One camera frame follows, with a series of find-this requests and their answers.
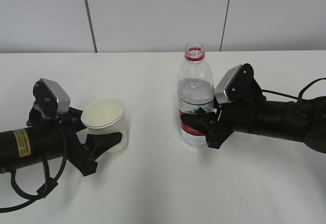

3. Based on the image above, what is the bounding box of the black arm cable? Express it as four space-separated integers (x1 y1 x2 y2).
261 77 326 102
0 122 67 213

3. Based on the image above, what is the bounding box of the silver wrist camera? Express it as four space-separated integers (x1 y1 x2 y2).
33 78 70 119
214 63 262 104

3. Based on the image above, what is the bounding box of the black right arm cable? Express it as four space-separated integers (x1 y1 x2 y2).
261 77 326 102

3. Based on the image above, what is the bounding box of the clear water bottle red label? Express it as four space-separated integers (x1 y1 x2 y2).
177 41 215 150

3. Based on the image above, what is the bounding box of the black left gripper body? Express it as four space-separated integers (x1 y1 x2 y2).
28 108 98 176

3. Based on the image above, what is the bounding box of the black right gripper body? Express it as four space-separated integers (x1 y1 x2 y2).
206 99 265 149

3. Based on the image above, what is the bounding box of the white paper cup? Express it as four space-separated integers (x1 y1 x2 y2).
81 97 128 153

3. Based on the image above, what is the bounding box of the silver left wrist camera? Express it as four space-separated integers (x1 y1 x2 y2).
33 78 70 119

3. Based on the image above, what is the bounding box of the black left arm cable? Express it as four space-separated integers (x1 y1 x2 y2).
0 122 67 213

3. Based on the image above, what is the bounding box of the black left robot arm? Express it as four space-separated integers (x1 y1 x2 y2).
1 107 122 176

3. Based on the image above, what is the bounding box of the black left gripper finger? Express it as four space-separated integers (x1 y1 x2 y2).
68 107 86 130
86 132 122 161

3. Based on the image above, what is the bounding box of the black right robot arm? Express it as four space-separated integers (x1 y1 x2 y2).
181 98 325 153

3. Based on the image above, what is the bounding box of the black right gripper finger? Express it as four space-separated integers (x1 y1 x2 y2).
180 112 216 135

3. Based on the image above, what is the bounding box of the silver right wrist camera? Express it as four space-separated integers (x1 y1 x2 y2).
214 63 262 104

